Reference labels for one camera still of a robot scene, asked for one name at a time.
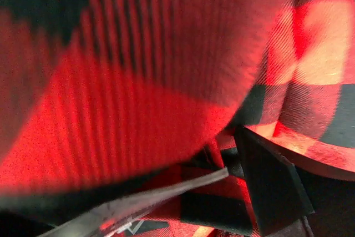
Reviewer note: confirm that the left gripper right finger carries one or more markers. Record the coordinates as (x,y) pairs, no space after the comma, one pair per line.
(293,195)

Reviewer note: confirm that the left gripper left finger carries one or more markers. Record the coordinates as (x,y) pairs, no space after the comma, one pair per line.
(117,215)

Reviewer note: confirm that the red black plaid shirt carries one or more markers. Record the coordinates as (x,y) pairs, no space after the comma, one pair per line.
(104,98)

